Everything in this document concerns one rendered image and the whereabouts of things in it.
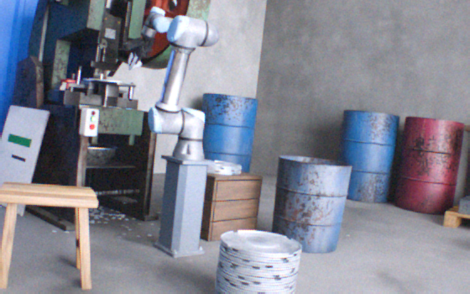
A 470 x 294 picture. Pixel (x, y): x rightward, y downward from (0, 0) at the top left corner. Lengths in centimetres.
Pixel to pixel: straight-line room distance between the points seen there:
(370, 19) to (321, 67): 82
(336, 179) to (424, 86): 281
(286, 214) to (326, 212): 21
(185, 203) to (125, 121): 72
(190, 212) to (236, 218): 48
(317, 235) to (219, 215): 53
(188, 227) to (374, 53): 365
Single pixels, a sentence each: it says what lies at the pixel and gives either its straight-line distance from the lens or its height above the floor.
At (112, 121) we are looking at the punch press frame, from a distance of 252.
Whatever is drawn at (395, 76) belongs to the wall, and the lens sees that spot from 515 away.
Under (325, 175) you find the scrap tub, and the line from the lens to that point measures 237.
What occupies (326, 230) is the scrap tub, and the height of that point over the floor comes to 13.
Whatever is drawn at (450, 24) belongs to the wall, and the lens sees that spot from 512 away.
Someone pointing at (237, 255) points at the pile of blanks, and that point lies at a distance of 152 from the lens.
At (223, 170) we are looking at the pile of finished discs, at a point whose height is 37.
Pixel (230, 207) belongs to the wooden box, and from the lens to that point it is 247.
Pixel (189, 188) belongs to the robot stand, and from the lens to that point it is 208.
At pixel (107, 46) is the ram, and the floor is 99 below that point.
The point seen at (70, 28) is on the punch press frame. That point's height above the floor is 106.
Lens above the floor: 67
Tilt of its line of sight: 3 degrees down
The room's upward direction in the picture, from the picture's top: 7 degrees clockwise
